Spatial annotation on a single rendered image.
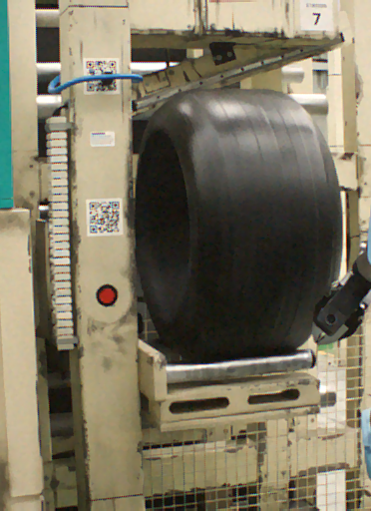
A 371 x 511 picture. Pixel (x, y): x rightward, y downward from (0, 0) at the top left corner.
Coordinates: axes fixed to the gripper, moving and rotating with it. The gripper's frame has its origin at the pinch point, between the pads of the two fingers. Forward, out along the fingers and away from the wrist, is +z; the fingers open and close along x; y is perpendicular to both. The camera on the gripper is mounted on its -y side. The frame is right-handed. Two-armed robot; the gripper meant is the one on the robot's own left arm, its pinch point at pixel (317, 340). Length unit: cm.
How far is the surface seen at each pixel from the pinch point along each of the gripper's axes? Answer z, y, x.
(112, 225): 9.0, -0.9, 47.1
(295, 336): 11.8, 9.5, 4.2
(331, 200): -14.9, 18.7, 14.8
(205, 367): 21.0, -4.4, 14.7
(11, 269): -37, -64, 35
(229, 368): 20.5, -1.0, 10.8
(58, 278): 19, -13, 49
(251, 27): -11, 63, 59
